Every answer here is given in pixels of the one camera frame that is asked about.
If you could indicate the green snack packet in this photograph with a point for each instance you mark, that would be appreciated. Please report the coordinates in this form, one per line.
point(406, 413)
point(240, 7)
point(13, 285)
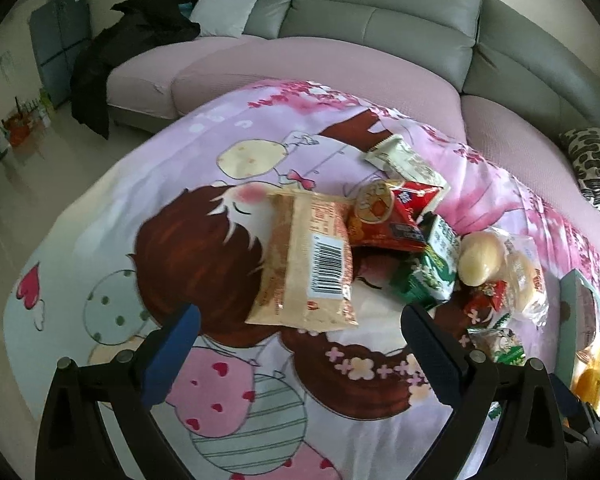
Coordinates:
point(430, 265)

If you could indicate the black clothing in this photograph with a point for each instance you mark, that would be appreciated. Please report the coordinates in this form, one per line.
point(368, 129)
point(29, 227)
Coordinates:
point(140, 25)

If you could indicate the printed cartoon blanket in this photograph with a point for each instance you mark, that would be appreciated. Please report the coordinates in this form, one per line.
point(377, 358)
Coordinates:
point(180, 160)

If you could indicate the small red snack packet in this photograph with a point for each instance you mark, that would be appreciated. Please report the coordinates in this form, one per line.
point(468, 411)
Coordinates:
point(487, 300)

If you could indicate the teal shallow box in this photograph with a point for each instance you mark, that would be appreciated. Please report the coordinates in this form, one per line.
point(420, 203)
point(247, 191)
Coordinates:
point(572, 300)

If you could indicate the blue-grey refrigerator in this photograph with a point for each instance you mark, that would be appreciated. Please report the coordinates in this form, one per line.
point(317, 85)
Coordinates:
point(60, 45)

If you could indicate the white snack packet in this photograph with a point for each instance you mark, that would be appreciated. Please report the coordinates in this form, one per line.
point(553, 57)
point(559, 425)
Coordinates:
point(405, 160)

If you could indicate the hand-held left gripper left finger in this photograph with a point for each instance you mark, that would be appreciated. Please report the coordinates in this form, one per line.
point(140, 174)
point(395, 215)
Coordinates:
point(172, 355)

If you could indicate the round yellow pastry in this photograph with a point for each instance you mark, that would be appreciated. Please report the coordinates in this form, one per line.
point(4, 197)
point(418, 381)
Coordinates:
point(480, 257)

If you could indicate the clear packet with green print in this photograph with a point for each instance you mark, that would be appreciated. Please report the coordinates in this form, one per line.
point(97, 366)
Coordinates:
point(505, 347)

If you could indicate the black white patterned pillow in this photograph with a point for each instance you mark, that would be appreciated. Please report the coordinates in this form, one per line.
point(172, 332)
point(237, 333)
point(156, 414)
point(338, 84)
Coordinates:
point(595, 160)

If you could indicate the yellow snack packet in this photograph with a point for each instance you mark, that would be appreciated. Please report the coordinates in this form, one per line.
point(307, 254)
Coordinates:
point(590, 380)

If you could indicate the beige snack packet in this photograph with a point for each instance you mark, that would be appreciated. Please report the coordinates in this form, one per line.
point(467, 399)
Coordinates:
point(305, 260)

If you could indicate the red basket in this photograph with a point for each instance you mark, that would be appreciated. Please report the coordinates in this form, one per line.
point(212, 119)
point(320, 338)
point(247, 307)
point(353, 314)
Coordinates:
point(17, 132)

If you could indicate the grey sofa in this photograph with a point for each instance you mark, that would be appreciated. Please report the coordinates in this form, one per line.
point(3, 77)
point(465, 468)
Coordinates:
point(380, 25)

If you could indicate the bun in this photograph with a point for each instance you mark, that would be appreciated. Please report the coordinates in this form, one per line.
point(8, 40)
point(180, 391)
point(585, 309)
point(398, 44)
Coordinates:
point(527, 280)

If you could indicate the pink sofa seat cover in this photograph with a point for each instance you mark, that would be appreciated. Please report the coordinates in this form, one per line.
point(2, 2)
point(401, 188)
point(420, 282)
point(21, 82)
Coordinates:
point(280, 60)

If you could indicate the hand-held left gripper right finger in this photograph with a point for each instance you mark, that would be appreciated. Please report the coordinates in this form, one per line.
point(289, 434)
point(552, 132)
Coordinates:
point(427, 355)

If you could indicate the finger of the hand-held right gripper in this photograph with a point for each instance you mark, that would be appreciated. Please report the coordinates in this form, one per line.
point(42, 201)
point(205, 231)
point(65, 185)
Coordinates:
point(575, 405)

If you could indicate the light grey pillow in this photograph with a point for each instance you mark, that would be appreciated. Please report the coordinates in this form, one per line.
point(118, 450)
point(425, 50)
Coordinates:
point(230, 5)

